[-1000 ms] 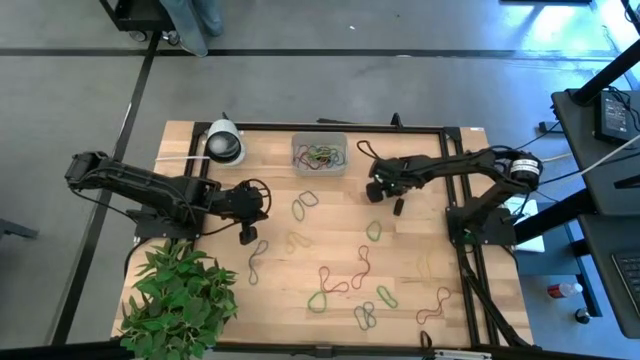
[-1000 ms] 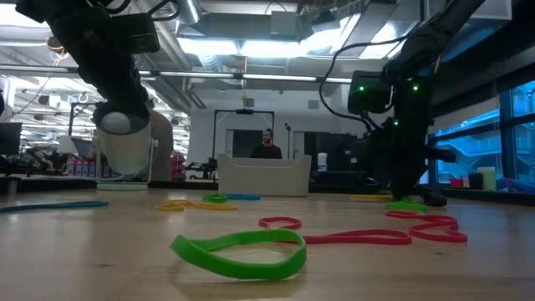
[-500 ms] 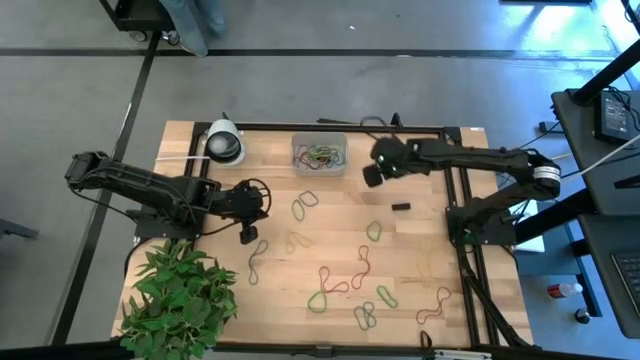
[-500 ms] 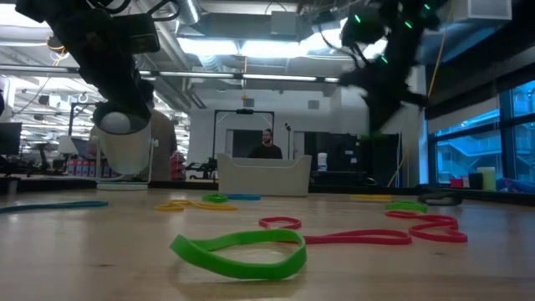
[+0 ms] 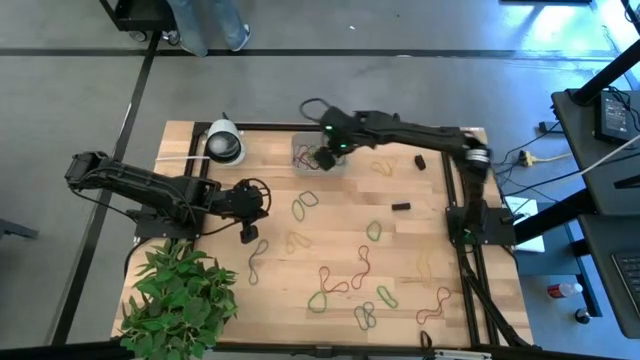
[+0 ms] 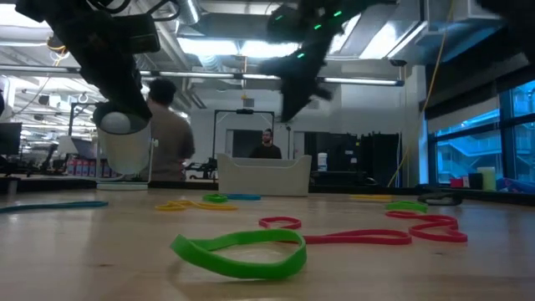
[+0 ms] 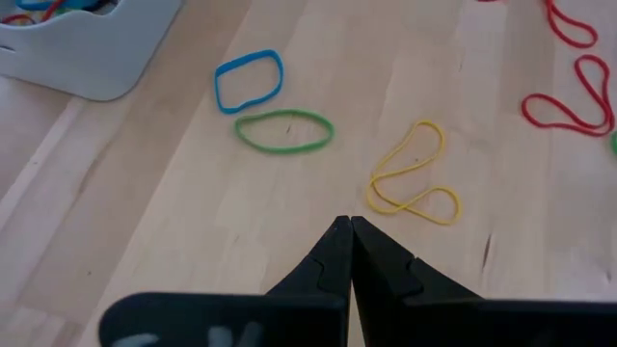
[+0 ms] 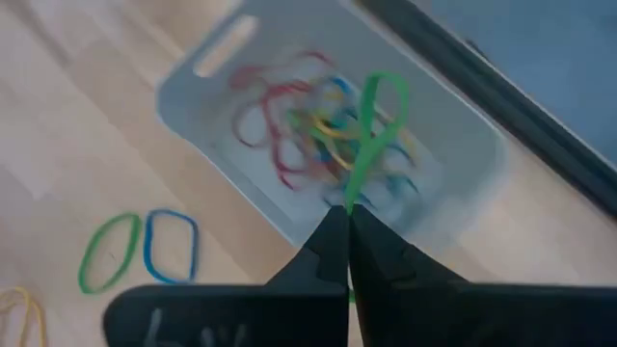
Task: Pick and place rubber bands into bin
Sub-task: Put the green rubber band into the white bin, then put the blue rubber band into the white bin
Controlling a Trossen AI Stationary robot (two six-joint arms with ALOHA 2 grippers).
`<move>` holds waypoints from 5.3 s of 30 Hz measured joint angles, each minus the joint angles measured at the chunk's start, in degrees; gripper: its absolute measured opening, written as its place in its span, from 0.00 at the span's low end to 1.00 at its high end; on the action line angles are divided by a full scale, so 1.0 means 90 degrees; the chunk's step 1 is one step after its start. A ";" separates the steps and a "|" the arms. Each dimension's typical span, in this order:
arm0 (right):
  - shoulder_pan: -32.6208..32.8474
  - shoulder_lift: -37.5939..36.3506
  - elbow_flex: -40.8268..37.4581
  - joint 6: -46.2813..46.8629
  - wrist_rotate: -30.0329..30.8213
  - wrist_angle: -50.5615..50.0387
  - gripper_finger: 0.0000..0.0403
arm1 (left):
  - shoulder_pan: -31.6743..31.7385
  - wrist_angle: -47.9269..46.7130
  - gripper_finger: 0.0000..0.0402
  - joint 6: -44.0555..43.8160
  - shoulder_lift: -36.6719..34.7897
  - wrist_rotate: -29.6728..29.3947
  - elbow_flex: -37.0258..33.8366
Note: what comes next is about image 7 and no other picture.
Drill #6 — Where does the yellow rubber band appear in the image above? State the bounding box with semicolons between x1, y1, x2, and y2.
365;120;464;227

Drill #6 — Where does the white plastic bin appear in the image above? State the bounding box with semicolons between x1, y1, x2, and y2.
0;0;185;103

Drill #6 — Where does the blue rubber band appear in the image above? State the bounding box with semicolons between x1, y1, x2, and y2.
15;0;105;12
213;48;286;116

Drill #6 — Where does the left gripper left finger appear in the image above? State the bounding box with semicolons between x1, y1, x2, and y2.
97;215;353;347

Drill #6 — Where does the red rubber band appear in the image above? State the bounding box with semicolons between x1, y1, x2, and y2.
544;0;600;50
521;53;616;138
1;0;67;26

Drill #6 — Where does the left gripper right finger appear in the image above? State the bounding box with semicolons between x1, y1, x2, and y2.
351;215;617;347

